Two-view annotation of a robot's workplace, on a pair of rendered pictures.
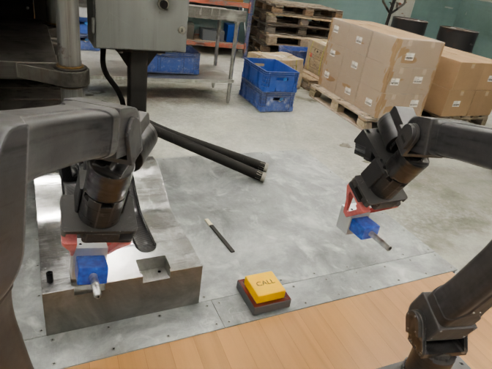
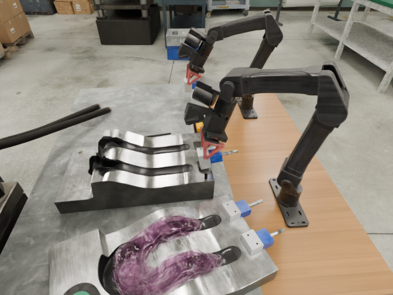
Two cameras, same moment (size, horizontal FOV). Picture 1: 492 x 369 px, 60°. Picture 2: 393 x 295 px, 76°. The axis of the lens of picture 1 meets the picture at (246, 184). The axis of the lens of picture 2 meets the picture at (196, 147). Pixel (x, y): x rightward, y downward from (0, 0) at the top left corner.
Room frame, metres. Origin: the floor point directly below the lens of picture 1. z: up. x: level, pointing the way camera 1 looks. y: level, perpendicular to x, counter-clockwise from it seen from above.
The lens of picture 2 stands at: (0.33, 0.81, 1.49)
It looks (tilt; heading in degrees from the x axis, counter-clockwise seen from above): 40 degrees down; 292
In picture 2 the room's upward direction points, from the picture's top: straight up
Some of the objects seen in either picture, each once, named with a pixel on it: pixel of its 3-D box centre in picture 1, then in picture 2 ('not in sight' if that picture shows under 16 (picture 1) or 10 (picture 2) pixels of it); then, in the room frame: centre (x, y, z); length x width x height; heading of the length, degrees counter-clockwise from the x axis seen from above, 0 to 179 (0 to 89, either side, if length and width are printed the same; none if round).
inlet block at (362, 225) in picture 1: (367, 230); (197, 84); (0.75, -0.26, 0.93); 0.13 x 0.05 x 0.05; 30
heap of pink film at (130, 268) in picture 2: not in sight; (164, 251); (0.52, 0.55, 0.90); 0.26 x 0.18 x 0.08; 46
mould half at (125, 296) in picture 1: (105, 211); (138, 164); (0.76, 0.29, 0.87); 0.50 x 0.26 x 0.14; 29
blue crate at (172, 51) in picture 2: not in sight; (186, 48); (1.97, -2.91, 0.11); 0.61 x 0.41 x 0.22; 21
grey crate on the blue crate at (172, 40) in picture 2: not in sight; (186, 37); (1.97, -2.91, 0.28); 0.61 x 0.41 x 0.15; 21
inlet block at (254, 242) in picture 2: not in sight; (265, 237); (0.29, 0.40, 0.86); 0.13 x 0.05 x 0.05; 46
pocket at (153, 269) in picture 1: (153, 273); (199, 149); (0.58, 0.14, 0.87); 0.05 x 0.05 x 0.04; 29
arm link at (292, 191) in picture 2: not in sight; (291, 179); (0.25, 0.20, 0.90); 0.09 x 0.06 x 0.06; 84
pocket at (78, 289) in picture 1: (88, 285); (204, 170); (0.53, 0.23, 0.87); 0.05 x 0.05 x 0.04; 29
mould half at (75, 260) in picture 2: not in sight; (165, 263); (0.51, 0.56, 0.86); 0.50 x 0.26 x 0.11; 46
